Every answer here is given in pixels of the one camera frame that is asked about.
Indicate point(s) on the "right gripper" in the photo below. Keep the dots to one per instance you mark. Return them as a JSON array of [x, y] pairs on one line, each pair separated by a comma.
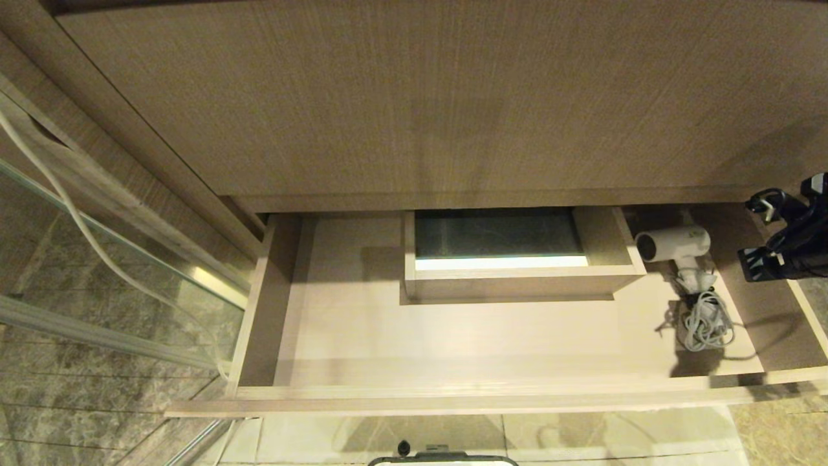
[[762, 264]]

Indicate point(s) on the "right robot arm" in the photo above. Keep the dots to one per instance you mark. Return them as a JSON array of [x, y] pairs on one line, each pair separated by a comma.
[[808, 226]]

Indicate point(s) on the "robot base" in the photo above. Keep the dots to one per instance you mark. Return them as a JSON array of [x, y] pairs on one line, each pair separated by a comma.
[[443, 459]]

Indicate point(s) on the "light wooden drawer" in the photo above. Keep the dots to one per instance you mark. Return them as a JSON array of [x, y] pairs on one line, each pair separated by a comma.
[[349, 336]]

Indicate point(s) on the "wooden vanity cabinet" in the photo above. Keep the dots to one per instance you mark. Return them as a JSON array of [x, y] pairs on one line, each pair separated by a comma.
[[453, 97]]

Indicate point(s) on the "glass shower door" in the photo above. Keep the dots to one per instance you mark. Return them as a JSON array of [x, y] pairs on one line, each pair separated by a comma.
[[97, 285]]

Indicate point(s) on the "metal floor rail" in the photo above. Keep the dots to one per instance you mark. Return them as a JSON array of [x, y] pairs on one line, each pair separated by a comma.
[[194, 446]]

